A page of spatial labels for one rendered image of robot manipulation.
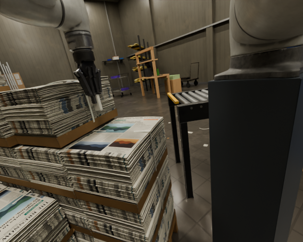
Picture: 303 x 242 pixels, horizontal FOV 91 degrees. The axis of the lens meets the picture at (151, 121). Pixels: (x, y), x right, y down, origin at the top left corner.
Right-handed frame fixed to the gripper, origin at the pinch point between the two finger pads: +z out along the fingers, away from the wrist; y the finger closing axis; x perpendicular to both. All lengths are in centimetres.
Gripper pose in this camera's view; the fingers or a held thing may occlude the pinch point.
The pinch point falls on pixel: (96, 102)
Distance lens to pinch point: 67.6
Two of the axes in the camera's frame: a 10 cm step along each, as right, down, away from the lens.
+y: -3.4, 3.6, -8.7
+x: 9.3, -0.2, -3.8
